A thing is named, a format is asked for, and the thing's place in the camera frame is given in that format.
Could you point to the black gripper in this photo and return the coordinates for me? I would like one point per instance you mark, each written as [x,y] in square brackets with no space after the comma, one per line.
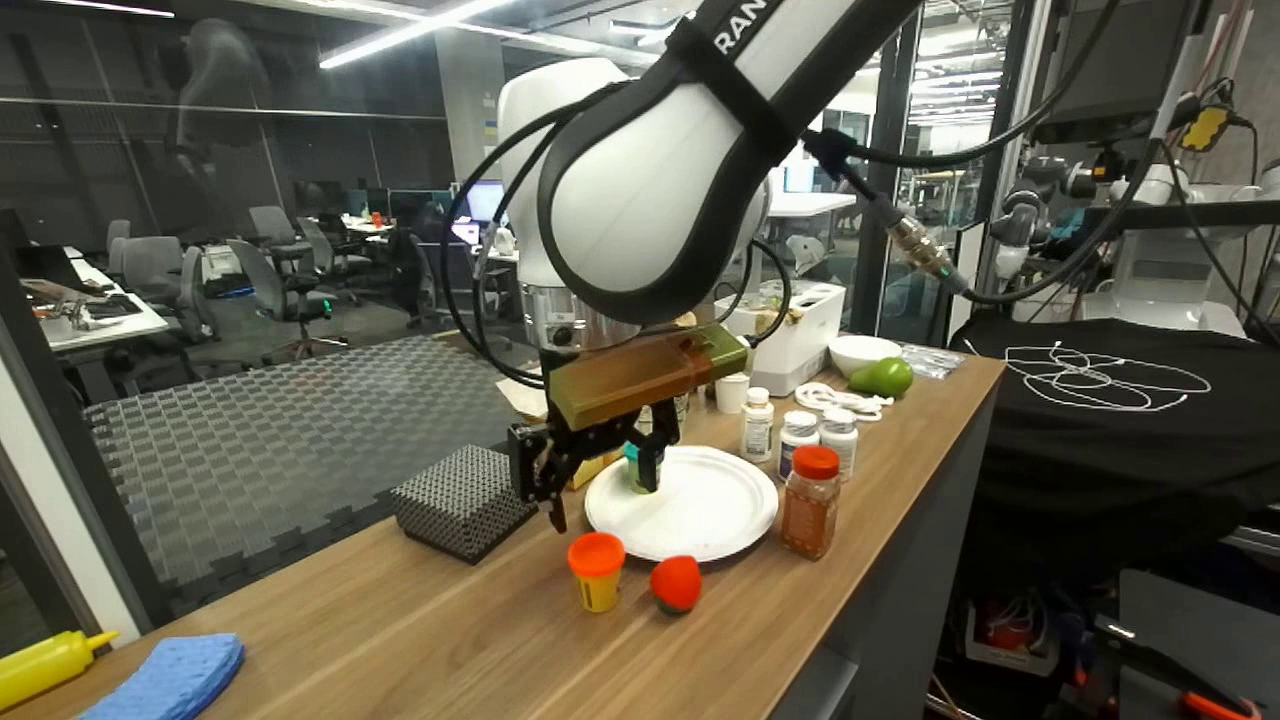
[574,447]

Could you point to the play-doh can teal lid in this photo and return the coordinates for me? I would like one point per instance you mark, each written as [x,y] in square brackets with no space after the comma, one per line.
[631,467]

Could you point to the play-doh can orange lid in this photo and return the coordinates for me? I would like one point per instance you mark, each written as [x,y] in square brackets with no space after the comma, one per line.
[598,564]

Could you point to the white pill bottle green label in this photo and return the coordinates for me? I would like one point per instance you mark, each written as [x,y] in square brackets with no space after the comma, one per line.
[759,428]

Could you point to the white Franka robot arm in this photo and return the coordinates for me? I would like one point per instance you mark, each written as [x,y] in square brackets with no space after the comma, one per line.
[653,186]

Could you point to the white paper plate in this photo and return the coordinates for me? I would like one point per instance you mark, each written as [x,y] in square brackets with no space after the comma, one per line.
[704,514]

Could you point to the red orange ball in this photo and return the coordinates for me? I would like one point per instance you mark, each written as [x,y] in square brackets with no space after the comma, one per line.
[679,585]

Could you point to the grey rectangular block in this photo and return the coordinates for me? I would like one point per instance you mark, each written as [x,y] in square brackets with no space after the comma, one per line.
[461,507]

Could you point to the white paper cup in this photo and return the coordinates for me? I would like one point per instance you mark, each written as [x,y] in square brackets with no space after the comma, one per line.
[733,392]

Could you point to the white pill bottle blue label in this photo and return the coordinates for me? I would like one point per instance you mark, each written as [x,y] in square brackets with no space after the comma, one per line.
[798,443]
[843,434]

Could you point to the spice jar orange lid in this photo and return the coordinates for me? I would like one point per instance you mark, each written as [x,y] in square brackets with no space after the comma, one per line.
[810,514]

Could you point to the white hydroponic planter appliance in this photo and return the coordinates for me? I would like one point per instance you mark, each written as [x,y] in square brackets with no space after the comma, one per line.
[803,334]

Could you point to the white bowl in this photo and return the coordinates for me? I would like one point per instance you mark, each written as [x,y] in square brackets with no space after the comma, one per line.
[860,351]

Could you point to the green pear toy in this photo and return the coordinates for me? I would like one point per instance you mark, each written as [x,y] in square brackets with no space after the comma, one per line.
[885,379]

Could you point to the computer monitor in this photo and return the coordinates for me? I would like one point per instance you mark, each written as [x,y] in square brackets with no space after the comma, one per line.
[478,201]

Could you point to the grey hexagon foam mat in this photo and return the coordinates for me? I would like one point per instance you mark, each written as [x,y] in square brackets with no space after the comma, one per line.
[267,443]

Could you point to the black office chair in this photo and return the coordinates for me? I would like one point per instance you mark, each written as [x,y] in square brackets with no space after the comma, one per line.
[287,265]

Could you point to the blue sponge cloth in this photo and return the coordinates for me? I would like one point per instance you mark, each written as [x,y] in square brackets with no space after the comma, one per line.
[165,678]

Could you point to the white office desk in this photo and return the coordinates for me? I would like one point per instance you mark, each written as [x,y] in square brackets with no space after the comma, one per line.
[100,323]

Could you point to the black draped side table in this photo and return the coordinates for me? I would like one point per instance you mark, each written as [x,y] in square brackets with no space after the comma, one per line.
[1134,460]

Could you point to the yellow banana toy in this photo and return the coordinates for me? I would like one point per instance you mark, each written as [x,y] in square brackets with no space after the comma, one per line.
[46,667]

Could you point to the orange red tool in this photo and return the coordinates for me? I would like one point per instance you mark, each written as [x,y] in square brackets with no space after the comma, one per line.
[1217,705]

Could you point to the olive brown wrist camera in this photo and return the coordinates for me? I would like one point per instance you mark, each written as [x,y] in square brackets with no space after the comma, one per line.
[641,379]

